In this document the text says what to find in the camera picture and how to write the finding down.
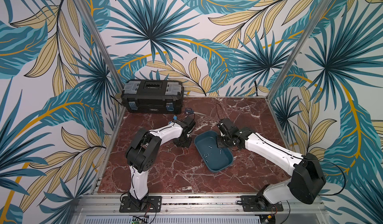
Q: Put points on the black plastic toolbox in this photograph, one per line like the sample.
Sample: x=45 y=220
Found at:
x=150 y=96

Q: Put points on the aluminium front rail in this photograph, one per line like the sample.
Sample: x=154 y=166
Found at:
x=190 y=204

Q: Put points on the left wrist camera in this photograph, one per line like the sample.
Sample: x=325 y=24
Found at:
x=189 y=123

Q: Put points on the blue handled scissors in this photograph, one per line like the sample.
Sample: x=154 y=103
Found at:
x=190 y=111

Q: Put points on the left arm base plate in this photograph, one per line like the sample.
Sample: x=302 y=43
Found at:
x=150 y=204

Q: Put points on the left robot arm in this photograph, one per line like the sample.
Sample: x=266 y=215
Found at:
x=143 y=150

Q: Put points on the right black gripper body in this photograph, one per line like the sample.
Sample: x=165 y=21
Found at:
x=224 y=139

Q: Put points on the teal plastic storage tray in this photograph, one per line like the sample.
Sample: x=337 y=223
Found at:
x=219 y=158

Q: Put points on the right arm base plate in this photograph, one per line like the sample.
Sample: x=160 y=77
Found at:
x=258 y=204

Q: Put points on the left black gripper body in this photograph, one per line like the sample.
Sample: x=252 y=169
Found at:
x=183 y=142

